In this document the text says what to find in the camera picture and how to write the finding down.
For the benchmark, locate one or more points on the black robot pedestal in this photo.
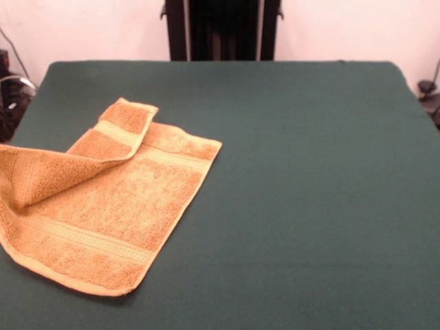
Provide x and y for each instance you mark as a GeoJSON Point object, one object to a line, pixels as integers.
{"type": "Point", "coordinates": [220, 31]}

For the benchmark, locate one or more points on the black equipment pile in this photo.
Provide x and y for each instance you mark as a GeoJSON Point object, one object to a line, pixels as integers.
{"type": "Point", "coordinates": [12, 103]}

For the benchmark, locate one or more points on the dark green table cloth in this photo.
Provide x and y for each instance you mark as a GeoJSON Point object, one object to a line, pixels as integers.
{"type": "Point", "coordinates": [309, 172]}

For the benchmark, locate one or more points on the black stand base foot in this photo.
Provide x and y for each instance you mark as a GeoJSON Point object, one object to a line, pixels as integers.
{"type": "Point", "coordinates": [428, 86]}

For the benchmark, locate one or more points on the tan terry towel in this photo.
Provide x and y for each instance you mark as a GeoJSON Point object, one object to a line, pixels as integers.
{"type": "Point", "coordinates": [113, 206]}

